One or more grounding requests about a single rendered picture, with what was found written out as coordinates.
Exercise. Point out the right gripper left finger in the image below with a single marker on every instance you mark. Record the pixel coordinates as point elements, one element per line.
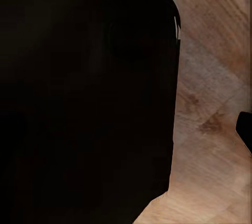
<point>12,130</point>

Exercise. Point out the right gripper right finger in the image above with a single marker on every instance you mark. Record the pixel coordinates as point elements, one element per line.
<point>244,128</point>

